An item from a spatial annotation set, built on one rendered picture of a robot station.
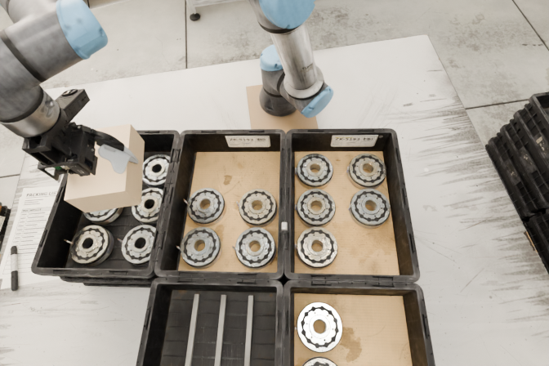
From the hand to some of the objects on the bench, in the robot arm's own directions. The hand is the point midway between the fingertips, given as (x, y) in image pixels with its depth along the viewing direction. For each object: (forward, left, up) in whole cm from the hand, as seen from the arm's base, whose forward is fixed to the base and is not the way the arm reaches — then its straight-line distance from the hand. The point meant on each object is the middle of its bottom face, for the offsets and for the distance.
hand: (104, 164), depth 71 cm
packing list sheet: (-7, -40, -41) cm, 58 cm away
